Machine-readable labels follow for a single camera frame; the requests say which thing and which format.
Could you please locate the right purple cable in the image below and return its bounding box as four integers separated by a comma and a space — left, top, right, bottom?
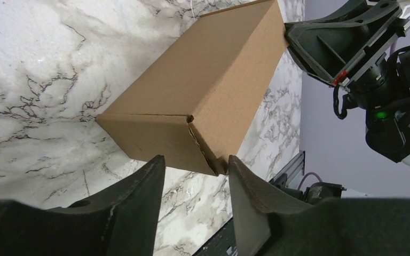
297, 38, 410, 191

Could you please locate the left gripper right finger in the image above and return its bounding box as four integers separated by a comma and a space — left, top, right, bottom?
227, 155, 410, 256

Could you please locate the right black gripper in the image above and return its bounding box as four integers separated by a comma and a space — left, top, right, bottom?
285, 1, 410, 119

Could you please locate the brown cardboard box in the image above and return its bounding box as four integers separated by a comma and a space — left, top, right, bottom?
96, 1, 287, 176

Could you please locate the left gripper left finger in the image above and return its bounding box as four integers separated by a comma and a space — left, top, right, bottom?
0, 155, 165, 255

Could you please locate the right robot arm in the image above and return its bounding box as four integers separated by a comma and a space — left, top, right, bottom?
285, 1, 410, 166

